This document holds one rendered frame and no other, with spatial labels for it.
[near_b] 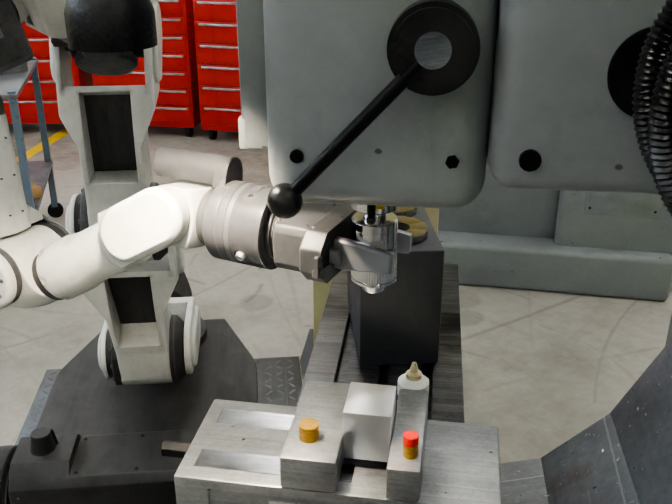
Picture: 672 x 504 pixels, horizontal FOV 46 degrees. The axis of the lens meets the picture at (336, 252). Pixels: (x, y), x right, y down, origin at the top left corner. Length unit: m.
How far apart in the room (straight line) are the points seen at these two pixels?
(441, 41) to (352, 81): 0.09
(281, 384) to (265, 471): 1.22
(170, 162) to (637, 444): 0.63
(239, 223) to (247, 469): 0.27
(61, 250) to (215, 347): 1.01
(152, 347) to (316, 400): 0.75
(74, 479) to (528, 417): 1.61
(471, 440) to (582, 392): 1.98
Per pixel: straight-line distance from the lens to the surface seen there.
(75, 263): 0.98
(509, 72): 0.64
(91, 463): 1.62
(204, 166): 0.87
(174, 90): 5.74
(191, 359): 1.72
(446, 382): 1.18
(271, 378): 2.14
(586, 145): 0.66
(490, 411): 2.76
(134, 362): 1.69
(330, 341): 1.27
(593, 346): 3.22
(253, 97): 0.76
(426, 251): 1.13
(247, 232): 0.82
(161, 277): 1.51
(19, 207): 1.06
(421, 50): 0.62
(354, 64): 0.66
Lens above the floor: 1.56
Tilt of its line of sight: 24 degrees down
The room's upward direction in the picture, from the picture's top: straight up
